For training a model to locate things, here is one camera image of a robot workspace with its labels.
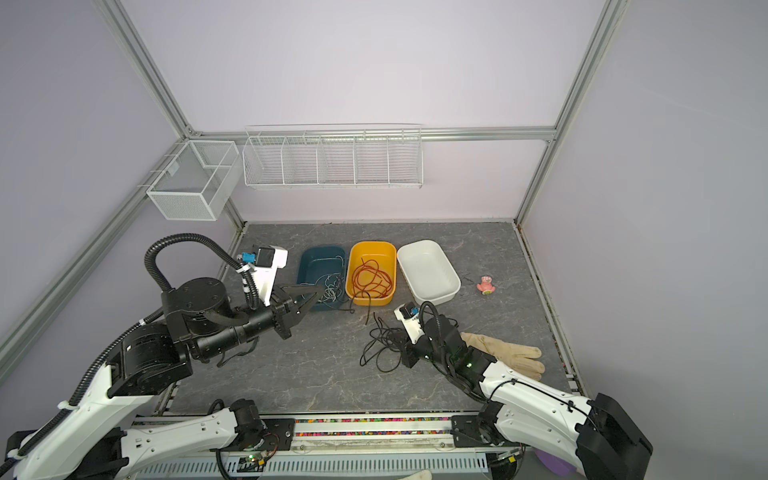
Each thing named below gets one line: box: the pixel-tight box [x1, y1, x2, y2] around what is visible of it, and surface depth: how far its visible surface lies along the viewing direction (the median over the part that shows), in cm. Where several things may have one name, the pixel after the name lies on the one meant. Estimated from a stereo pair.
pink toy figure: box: [476, 276, 495, 295], surface depth 101 cm
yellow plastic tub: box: [345, 240, 397, 307], surface depth 106 cm
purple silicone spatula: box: [534, 448, 578, 477], surface depth 70 cm
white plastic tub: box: [396, 239, 461, 306], surface depth 107 cm
